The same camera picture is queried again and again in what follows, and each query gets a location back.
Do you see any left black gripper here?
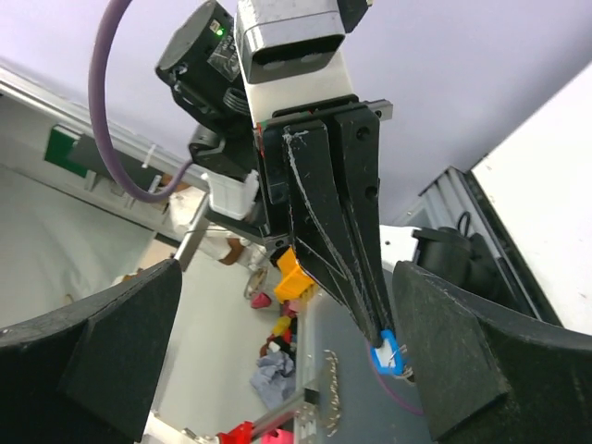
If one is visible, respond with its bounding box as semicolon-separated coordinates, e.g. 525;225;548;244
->
156;1;392;342

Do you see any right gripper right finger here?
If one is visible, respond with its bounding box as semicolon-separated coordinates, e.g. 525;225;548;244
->
392;262;591;443

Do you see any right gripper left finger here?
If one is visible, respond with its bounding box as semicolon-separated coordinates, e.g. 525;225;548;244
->
1;259;182;443

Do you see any blue key tag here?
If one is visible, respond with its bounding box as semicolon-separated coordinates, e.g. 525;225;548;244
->
370;329;400;376

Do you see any silver key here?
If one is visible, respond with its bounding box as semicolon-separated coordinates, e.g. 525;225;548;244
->
390;344;415;386

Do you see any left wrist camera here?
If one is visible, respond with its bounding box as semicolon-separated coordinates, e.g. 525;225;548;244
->
235;0;372;84

